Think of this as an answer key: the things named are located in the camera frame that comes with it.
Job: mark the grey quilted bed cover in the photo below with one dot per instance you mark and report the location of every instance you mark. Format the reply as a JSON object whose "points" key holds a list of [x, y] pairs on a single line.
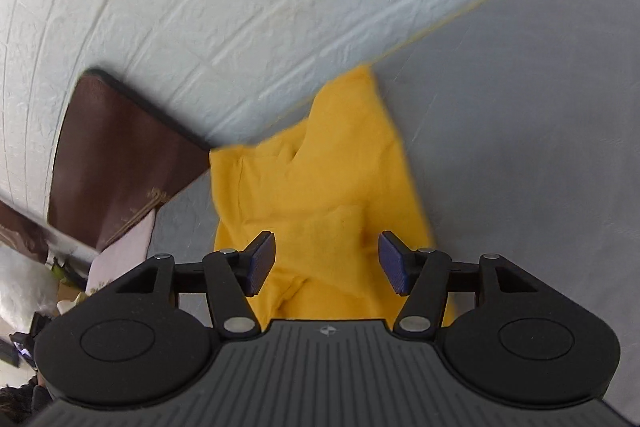
{"points": [[521, 123]]}

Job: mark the yellow cloth garment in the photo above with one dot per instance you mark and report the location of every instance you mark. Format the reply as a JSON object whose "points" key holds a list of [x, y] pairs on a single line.
{"points": [[326, 188]]}

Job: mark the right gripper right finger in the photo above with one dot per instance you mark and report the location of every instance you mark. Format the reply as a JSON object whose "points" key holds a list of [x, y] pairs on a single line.
{"points": [[421, 277]]}

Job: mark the pink blanket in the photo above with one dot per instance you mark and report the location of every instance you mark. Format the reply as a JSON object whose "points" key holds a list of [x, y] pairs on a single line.
{"points": [[121, 256]]}

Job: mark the dark brown headboard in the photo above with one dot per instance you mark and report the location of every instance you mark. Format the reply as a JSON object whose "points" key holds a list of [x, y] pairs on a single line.
{"points": [[118, 158]]}

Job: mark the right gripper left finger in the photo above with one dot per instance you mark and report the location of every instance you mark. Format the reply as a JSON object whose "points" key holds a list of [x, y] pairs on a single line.
{"points": [[233, 277]]}

